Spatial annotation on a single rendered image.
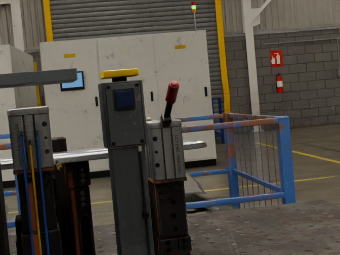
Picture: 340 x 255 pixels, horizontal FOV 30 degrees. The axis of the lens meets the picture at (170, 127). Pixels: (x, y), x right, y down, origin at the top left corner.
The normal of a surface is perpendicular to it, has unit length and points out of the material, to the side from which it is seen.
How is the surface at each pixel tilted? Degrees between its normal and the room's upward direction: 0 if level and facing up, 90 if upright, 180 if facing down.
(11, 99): 90
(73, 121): 90
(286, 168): 90
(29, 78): 90
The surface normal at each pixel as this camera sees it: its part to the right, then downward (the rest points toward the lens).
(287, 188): 0.15, 0.04
